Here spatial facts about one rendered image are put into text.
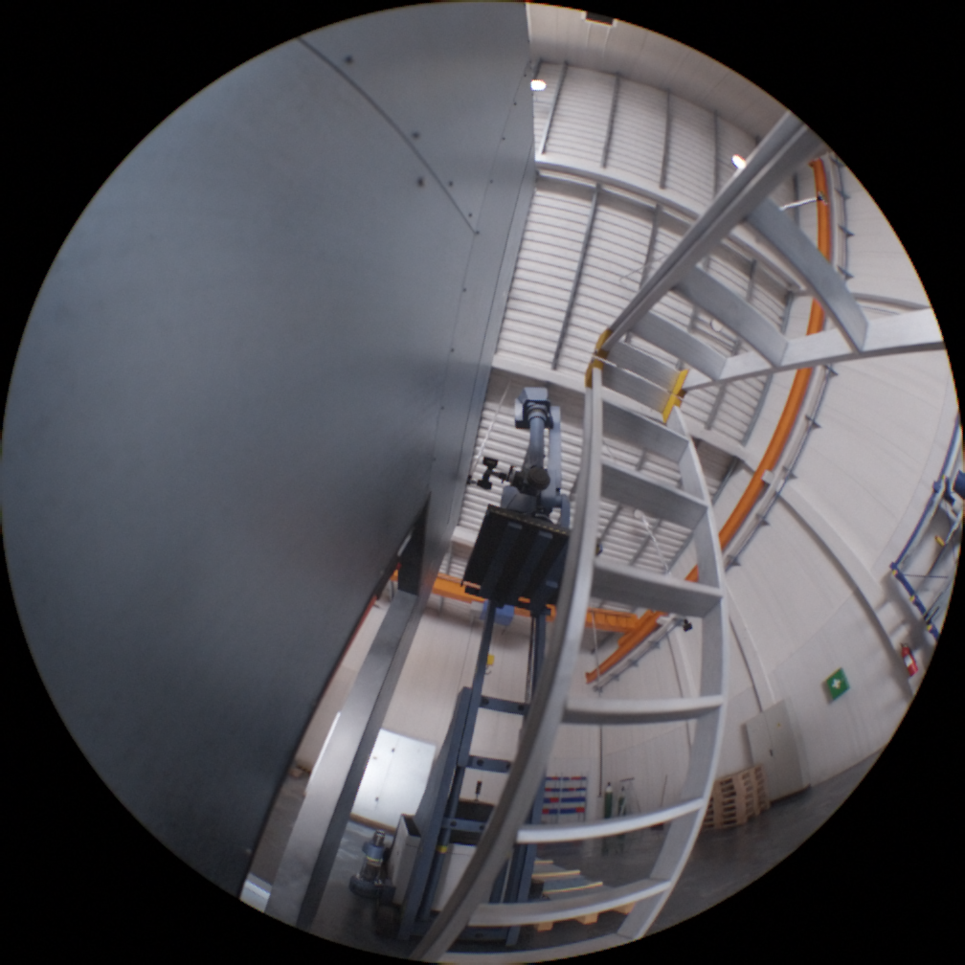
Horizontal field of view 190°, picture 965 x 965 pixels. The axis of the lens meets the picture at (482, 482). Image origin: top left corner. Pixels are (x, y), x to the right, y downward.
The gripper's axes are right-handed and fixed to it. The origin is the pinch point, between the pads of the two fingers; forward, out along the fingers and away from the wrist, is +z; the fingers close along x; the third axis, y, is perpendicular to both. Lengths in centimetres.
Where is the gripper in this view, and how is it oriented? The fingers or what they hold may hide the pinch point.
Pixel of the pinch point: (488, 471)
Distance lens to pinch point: 214.4
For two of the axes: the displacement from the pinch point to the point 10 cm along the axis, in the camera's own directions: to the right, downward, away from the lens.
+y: -2.5, 9.6, 1.3
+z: -9.7, -2.6, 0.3
